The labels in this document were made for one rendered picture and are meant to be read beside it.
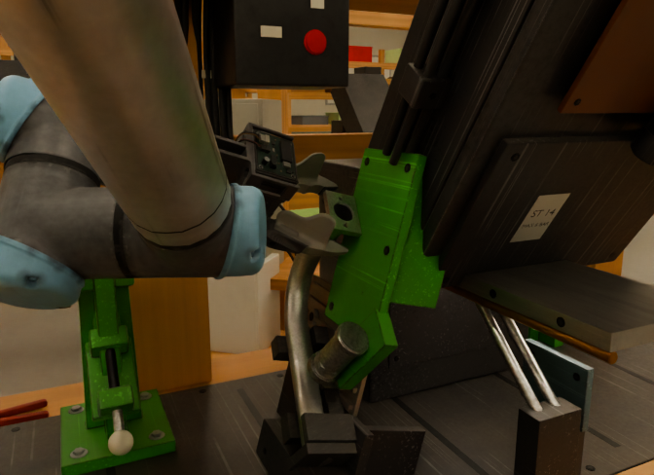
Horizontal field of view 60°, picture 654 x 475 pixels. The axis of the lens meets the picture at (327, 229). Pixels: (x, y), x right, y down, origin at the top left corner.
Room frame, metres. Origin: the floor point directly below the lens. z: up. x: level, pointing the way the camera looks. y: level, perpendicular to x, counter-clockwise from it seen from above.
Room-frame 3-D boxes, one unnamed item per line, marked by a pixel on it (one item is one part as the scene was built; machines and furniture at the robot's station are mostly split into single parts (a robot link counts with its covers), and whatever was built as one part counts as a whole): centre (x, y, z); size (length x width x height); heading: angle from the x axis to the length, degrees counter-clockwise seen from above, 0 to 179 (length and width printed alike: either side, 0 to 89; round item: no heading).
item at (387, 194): (0.64, -0.08, 1.17); 0.13 x 0.12 x 0.20; 115
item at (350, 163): (0.89, -0.16, 1.07); 0.30 x 0.18 x 0.34; 115
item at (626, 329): (0.67, -0.23, 1.11); 0.39 x 0.16 x 0.03; 25
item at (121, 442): (0.60, 0.24, 0.96); 0.06 x 0.03 x 0.06; 25
